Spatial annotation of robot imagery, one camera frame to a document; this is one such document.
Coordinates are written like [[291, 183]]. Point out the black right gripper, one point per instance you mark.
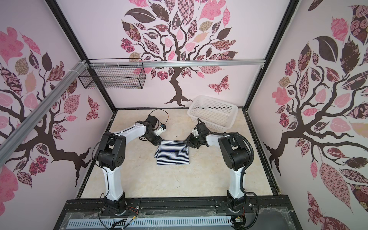
[[190, 141]]

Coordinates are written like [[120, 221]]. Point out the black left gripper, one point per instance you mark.
[[155, 142]]

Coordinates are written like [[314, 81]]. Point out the blue white striped tank top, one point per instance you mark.
[[172, 152]]

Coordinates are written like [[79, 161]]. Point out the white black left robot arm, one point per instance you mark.
[[111, 154]]

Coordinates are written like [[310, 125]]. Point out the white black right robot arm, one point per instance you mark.
[[237, 153]]

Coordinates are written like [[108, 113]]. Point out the white plastic laundry basket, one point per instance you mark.
[[216, 114]]

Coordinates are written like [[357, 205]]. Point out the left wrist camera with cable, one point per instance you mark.
[[158, 126]]

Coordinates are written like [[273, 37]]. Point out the black wire mesh basket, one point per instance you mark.
[[114, 73]]

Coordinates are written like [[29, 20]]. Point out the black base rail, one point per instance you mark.
[[221, 204]]

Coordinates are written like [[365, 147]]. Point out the white slotted cable duct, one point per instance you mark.
[[147, 223]]

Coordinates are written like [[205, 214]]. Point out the silver aluminium back rail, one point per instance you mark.
[[187, 63]]

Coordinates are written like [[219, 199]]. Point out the silver aluminium rail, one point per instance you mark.
[[187, 63], [9, 146]]

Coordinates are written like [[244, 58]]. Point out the black metal frame post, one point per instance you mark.
[[57, 12]]

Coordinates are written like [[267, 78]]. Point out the silver aluminium left rail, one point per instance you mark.
[[9, 146]]

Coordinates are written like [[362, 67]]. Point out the black right frame post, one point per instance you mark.
[[286, 19]]

